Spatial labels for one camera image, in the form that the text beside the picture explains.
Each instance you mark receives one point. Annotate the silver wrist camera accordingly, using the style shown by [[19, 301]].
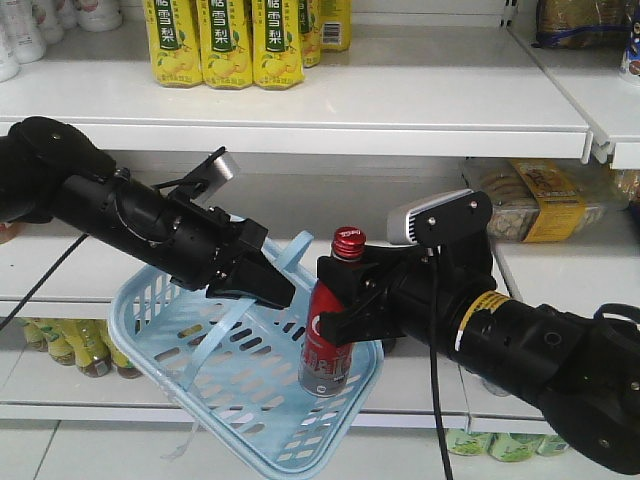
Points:
[[219, 168]]

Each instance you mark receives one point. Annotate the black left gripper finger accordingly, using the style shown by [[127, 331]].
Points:
[[252, 276], [252, 234]]

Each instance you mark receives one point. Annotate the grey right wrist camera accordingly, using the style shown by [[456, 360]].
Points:
[[440, 218]]

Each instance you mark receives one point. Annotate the yellow pear drink bottle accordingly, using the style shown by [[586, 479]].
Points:
[[336, 25], [309, 22], [173, 39], [277, 44], [225, 30]]

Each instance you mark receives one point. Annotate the white metal shelving unit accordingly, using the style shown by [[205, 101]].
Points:
[[423, 84]]

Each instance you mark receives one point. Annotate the red Coca-Cola aluminium bottle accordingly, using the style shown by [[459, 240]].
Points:
[[324, 368]]

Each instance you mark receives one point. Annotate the clear cookie box yellow band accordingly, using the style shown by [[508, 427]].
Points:
[[542, 200]]

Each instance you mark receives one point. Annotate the yellow lemon tea bottle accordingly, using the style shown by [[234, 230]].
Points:
[[92, 357], [57, 346]]

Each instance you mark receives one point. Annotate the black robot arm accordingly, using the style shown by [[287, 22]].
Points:
[[581, 373]]

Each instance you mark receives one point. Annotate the brown bread bag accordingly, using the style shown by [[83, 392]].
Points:
[[578, 24]]

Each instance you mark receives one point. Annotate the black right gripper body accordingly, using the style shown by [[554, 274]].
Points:
[[423, 296]]

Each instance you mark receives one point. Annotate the light blue plastic basket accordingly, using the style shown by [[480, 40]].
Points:
[[232, 365]]

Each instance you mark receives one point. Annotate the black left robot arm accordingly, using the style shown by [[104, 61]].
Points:
[[52, 170]]

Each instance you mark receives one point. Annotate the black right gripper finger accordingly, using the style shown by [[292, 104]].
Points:
[[377, 266], [365, 320]]

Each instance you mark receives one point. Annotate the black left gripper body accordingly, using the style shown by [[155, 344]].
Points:
[[200, 242]]

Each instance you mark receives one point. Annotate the green drink bottle row right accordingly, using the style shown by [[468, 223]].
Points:
[[504, 447]]

